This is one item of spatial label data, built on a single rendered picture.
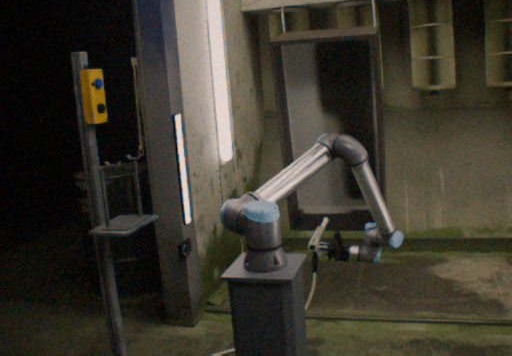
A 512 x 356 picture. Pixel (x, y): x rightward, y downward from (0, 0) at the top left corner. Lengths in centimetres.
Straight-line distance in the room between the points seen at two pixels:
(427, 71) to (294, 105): 117
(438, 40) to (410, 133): 81
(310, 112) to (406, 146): 120
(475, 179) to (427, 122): 62
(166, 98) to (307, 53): 96
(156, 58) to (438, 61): 214
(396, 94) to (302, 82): 132
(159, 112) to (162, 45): 37
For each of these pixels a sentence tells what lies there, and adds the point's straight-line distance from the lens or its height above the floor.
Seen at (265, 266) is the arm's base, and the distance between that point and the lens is 224.
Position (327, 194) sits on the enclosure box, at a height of 62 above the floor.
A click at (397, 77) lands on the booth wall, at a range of 455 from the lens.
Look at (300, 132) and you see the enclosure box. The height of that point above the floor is 106.
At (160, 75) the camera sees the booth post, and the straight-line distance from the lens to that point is 298.
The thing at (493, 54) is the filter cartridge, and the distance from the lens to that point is 425.
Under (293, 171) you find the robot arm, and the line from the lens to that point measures 250.
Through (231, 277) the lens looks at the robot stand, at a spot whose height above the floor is 64.
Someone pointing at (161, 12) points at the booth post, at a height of 184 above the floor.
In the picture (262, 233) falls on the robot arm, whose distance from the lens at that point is 221.
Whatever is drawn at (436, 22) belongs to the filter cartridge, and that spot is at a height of 176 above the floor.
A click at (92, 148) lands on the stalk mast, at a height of 117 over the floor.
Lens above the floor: 145
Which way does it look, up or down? 10 degrees down
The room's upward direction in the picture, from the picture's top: 5 degrees counter-clockwise
